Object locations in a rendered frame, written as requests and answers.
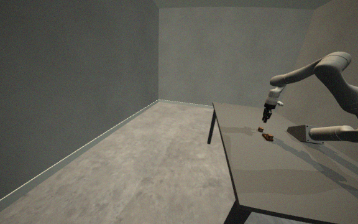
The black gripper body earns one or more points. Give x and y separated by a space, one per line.
269 107

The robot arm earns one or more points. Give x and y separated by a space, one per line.
329 71

